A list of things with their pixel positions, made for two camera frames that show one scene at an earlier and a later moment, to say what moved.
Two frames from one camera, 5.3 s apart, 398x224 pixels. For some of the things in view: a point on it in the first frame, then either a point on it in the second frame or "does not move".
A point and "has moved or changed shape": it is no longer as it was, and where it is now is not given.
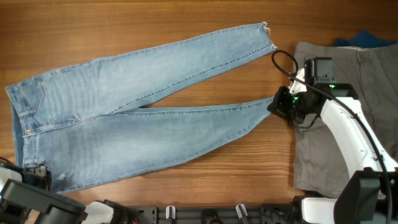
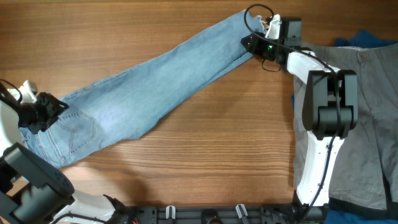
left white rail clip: x=170 y=212 does not move
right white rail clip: x=241 y=210 does not move
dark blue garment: x=362 y=38 does not move
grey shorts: x=319 y=165 does not move
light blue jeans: x=83 y=125 has moved or changed shape
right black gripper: x=278 y=104 → x=256 y=43
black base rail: x=277 y=213 does not move
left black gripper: x=42 y=173 → x=52 y=106
